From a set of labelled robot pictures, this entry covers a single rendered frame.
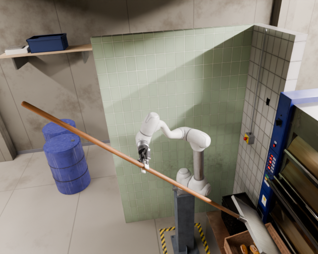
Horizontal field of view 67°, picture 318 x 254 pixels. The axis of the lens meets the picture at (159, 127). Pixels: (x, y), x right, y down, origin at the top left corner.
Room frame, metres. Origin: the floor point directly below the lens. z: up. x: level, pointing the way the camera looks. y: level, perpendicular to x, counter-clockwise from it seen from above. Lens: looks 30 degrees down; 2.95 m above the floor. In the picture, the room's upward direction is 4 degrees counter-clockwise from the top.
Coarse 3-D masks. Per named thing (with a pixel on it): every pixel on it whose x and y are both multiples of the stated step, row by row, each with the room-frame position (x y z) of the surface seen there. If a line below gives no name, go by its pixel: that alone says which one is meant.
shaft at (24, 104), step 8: (24, 104) 1.17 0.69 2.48; (40, 112) 1.18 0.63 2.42; (56, 120) 1.18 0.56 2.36; (72, 128) 1.19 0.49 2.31; (80, 136) 1.19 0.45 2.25; (88, 136) 1.20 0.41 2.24; (96, 144) 1.19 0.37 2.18; (104, 144) 1.21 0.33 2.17; (112, 152) 1.20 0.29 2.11; (120, 152) 1.22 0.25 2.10; (128, 160) 1.21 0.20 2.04; (136, 160) 1.23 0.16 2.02; (144, 168) 1.21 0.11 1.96; (160, 176) 1.22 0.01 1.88; (176, 184) 1.23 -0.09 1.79; (192, 192) 1.24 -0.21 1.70; (208, 200) 1.25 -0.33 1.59; (224, 208) 1.26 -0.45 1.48
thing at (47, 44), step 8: (32, 40) 3.91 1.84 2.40; (40, 40) 3.92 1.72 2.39; (48, 40) 3.94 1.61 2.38; (56, 40) 3.96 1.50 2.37; (64, 40) 4.10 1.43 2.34; (32, 48) 3.91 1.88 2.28; (40, 48) 3.93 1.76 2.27; (48, 48) 3.94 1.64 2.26; (56, 48) 3.95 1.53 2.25; (64, 48) 3.99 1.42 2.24
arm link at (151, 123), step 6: (150, 114) 1.54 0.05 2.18; (156, 114) 1.56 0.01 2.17; (144, 120) 1.54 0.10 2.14; (150, 120) 1.51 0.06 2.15; (156, 120) 1.52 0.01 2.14; (144, 126) 1.51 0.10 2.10; (150, 126) 1.50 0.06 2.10; (156, 126) 1.53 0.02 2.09; (162, 126) 1.63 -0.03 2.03; (144, 132) 1.51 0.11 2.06; (150, 132) 1.51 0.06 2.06; (168, 132) 1.70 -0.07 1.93; (174, 132) 1.81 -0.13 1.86; (180, 132) 1.84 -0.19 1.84; (174, 138) 1.79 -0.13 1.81; (180, 138) 1.84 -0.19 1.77
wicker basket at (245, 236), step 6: (270, 228) 1.55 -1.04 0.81; (240, 234) 1.55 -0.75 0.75; (246, 234) 1.56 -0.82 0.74; (276, 234) 1.46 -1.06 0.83; (228, 240) 1.53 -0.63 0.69; (234, 240) 1.54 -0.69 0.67; (240, 240) 1.55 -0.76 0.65; (246, 240) 1.56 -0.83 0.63; (252, 240) 1.57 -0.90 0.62; (276, 240) 1.43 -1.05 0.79; (282, 240) 1.39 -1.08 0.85; (228, 246) 1.45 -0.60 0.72; (246, 246) 1.52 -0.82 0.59; (282, 246) 1.35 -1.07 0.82; (228, 252) 1.44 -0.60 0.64; (234, 252) 1.46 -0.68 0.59; (240, 252) 1.46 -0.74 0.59; (282, 252) 1.32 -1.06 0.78; (288, 252) 1.27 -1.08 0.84
